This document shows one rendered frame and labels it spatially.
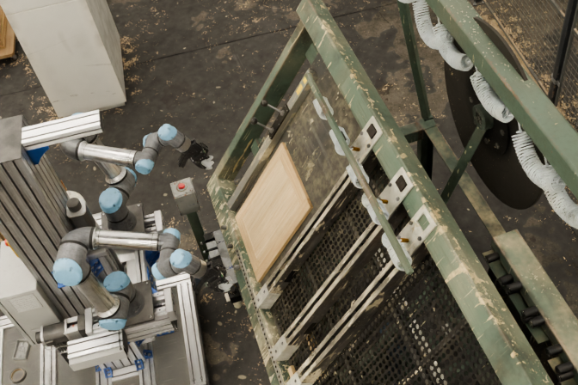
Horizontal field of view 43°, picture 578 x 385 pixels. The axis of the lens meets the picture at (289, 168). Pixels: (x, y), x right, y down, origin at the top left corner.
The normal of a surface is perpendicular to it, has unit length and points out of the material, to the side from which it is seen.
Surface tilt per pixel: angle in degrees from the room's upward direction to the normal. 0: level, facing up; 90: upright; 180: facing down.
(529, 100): 0
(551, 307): 0
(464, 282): 55
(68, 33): 90
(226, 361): 0
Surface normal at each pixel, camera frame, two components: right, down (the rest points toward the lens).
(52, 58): 0.22, 0.73
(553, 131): -0.11, -0.64
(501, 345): -0.84, -0.12
